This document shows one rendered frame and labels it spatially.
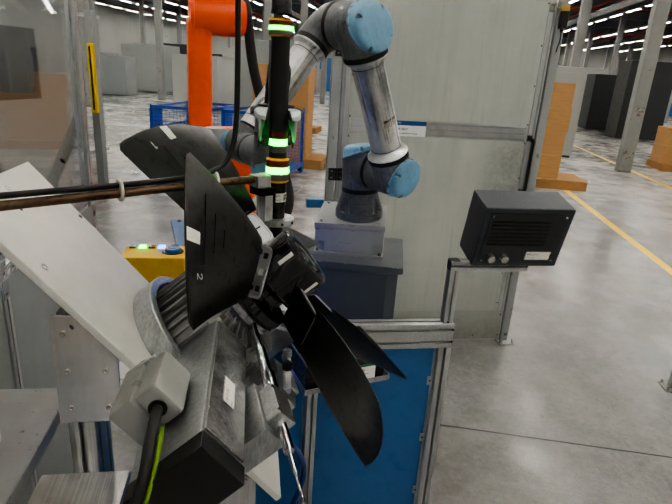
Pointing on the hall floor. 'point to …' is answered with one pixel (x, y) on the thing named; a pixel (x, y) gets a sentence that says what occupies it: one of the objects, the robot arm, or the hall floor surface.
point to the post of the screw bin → (308, 441)
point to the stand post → (90, 442)
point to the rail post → (433, 424)
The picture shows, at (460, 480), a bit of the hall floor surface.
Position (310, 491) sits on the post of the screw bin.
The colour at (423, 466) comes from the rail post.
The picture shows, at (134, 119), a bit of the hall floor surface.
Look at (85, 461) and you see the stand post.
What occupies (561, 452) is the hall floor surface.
